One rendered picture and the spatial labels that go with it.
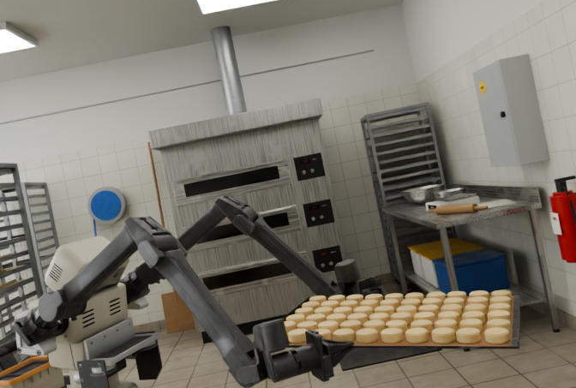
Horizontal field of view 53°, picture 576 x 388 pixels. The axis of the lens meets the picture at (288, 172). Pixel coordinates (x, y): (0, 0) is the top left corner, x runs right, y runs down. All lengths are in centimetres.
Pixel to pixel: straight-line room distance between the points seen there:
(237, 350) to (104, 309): 73
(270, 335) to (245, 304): 425
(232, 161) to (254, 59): 154
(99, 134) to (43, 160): 67
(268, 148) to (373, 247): 185
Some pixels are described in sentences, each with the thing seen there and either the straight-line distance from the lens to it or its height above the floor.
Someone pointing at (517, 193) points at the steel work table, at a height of 93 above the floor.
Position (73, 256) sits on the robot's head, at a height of 128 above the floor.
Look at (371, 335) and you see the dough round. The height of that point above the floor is 100.
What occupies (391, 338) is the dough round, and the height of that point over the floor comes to 99.
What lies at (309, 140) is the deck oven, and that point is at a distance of 544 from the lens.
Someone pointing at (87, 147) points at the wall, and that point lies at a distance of 674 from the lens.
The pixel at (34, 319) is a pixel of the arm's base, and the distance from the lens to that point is 180.
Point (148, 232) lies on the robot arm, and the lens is 146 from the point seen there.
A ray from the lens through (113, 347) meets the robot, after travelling 198.
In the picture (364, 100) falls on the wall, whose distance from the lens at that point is 656.
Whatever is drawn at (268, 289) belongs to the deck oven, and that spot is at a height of 38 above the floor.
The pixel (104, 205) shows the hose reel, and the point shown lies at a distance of 654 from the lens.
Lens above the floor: 140
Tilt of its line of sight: level
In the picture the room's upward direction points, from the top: 11 degrees counter-clockwise
